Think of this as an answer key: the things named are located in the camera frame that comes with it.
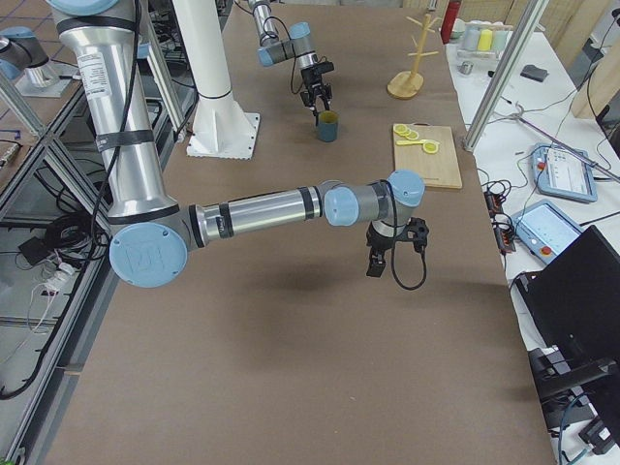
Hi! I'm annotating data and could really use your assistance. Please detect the dark blue mug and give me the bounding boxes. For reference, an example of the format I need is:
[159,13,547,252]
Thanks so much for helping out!
[317,110,339,142]

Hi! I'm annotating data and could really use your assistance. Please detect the wooden cup rack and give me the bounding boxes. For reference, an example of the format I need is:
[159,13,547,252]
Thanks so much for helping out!
[387,14,438,100]

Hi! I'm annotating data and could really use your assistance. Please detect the small steel cup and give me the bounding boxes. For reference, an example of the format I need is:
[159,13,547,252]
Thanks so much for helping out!
[458,60,474,76]

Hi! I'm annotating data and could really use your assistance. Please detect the grey cup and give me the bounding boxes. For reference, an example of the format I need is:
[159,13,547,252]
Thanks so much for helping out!
[461,26,481,51]

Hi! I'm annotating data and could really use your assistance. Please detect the yellow cup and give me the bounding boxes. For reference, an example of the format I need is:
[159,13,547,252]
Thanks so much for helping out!
[477,29,493,51]

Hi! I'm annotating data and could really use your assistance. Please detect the light blue cup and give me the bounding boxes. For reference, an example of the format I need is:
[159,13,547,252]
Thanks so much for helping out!
[490,29,510,53]

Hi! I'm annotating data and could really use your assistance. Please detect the lemon slice group upper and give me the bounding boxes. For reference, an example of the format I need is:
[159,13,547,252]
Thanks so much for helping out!
[392,124,419,140]

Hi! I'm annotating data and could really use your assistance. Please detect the yellow plastic knife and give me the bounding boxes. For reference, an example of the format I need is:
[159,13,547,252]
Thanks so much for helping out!
[395,139,427,146]

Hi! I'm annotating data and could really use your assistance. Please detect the bamboo cutting board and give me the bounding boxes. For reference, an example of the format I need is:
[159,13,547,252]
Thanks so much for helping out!
[392,124,462,189]

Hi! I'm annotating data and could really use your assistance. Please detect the lemon slice lower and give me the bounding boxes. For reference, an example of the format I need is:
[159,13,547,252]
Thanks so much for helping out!
[421,139,440,154]

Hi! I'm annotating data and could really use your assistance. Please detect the red bottle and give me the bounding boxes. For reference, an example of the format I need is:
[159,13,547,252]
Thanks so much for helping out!
[440,0,461,45]

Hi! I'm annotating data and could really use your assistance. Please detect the blue teach pendant near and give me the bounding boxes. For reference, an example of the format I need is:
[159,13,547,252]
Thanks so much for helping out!
[511,201,583,264]

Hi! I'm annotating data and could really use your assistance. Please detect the blue teach pendant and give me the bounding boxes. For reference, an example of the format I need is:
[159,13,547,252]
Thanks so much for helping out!
[531,143,598,203]
[511,201,583,264]

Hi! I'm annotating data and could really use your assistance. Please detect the metal stand with rod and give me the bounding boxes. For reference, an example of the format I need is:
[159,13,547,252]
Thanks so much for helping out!
[495,108,619,183]

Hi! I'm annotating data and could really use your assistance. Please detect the blue teach pendant far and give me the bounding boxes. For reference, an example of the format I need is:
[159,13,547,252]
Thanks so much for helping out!
[531,143,598,203]

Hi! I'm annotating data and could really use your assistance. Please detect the black monitor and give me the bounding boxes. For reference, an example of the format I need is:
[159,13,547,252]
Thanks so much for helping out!
[516,225,619,436]

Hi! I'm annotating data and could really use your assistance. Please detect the small black pad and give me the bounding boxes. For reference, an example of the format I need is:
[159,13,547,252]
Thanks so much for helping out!
[520,64,548,82]

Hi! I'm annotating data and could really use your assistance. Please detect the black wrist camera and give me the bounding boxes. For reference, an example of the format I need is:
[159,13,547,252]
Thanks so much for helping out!
[404,217,429,254]

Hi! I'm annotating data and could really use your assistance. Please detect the white pedestal column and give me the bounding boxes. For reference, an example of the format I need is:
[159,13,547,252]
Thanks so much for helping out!
[173,0,260,160]

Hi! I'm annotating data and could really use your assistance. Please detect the aluminium frame post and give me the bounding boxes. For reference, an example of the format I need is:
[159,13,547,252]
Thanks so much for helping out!
[463,0,549,152]

